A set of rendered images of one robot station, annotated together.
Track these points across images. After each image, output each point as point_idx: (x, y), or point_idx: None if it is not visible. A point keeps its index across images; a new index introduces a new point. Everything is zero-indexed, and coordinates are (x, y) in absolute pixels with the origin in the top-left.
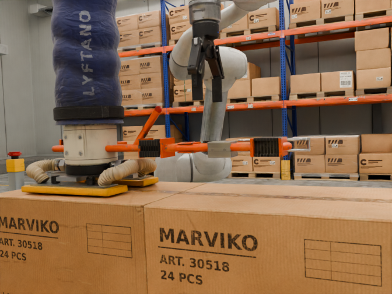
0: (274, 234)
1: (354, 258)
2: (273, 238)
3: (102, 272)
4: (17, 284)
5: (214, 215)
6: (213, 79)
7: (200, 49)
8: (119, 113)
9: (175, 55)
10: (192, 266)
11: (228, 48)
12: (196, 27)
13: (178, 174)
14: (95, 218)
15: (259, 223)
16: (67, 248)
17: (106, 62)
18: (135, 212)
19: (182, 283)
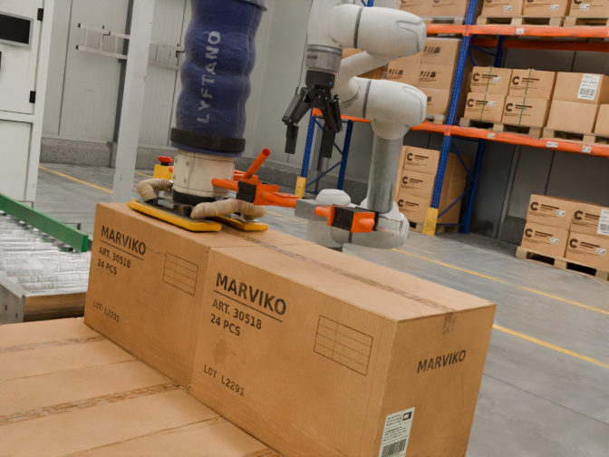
0: (299, 303)
1: (352, 344)
2: (298, 307)
3: (169, 302)
4: (106, 296)
5: (259, 272)
6: (326, 131)
7: (301, 100)
8: (233, 146)
9: None
10: (235, 316)
11: (404, 87)
12: (307, 74)
13: (333, 228)
14: (174, 249)
15: (290, 290)
16: (148, 272)
17: (227, 89)
18: (204, 251)
19: (225, 330)
